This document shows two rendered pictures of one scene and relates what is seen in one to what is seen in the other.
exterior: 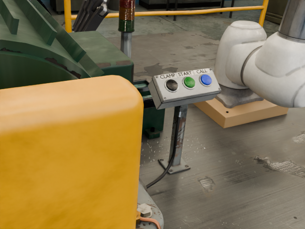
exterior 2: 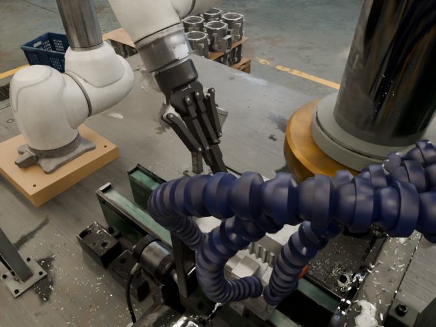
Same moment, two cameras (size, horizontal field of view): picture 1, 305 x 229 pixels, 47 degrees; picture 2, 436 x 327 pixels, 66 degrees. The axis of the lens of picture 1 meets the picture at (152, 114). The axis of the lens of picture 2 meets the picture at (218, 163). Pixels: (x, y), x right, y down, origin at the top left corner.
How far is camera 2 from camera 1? 126 cm
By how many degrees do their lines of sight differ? 85
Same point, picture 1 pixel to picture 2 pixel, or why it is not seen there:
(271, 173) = not seen: hidden behind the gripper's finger
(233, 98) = (83, 140)
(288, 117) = not seen: hidden behind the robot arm
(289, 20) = (93, 30)
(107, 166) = not seen: outside the picture
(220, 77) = (67, 135)
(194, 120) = (111, 176)
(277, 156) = (150, 124)
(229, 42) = (57, 95)
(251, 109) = (91, 133)
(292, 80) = (128, 70)
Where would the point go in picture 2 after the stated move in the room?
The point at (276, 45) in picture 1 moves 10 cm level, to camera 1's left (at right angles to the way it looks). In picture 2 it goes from (104, 56) to (109, 70)
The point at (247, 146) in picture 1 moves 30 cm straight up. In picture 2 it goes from (143, 139) to (129, 61)
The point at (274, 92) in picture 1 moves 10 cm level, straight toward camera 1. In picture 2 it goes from (126, 89) to (156, 88)
